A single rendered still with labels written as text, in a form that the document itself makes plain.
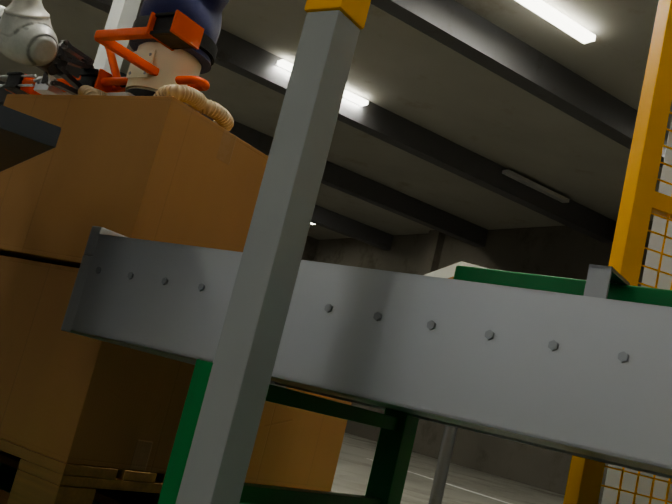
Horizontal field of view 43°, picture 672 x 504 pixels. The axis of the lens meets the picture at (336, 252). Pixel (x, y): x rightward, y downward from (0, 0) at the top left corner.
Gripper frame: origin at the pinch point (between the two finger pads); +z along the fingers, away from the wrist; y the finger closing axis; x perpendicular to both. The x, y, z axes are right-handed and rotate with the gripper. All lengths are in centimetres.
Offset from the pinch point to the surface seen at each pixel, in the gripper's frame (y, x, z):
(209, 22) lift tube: -16.8, 37.0, 0.7
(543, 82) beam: -264, -123, 550
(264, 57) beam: -282, -435, 510
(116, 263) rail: 54, 71, -35
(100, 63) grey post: -103, -248, 177
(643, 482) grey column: 70, 138, 94
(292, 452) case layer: 85, 55, 56
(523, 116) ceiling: -290, -202, 687
